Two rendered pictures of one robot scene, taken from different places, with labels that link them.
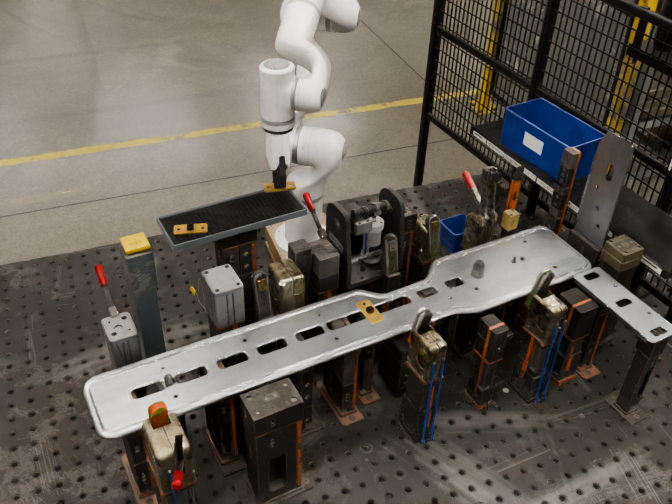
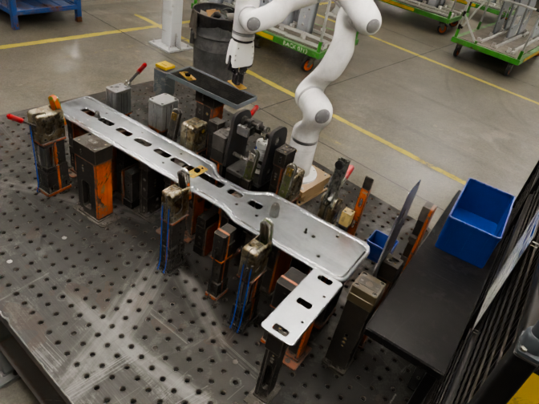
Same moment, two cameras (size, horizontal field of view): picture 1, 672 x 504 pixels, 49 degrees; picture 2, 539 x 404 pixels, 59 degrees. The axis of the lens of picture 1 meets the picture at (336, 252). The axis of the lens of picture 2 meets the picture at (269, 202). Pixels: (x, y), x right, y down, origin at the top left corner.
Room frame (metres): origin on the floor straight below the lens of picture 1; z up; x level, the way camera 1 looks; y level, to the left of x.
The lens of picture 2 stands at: (0.83, -1.45, 1.97)
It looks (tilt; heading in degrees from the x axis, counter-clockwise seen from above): 36 degrees down; 57
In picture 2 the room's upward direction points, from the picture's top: 12 degrees clockwise
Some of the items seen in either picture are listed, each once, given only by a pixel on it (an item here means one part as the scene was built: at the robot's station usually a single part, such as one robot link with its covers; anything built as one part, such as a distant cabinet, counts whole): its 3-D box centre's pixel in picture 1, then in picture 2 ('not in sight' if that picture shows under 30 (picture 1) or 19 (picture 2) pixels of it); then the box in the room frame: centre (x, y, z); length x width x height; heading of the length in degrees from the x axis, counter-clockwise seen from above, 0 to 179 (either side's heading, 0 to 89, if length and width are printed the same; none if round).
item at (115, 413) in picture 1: (364, 317); (191, 171); (1.37, -0.08, 1.00); 1.38 x 0.22 x 0.02; 120
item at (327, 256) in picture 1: (322, 301); (220, 173); (1.54, 0.03, 0.89); 0.13 x 0.11 x 0.38; 30
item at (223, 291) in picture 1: (227, 337); (162, 143); (1.37, 0.28, 0.90); 0.13 x 0.10 x 0.41; 30
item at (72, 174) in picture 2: (135, 441); (83, 139); (1.08, 0.45, 0.84); 0.18 x 0.06 x 0.29; 30
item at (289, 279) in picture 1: (287, 324); (190, 163); (1.44, 0.12, 0.89); 0.13 x 0.11 x 0.38; 30
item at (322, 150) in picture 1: (315, 163); (312, 119); (1.96, 0.07, 1.09); 0.19 x 0.12 x 0.24; 80
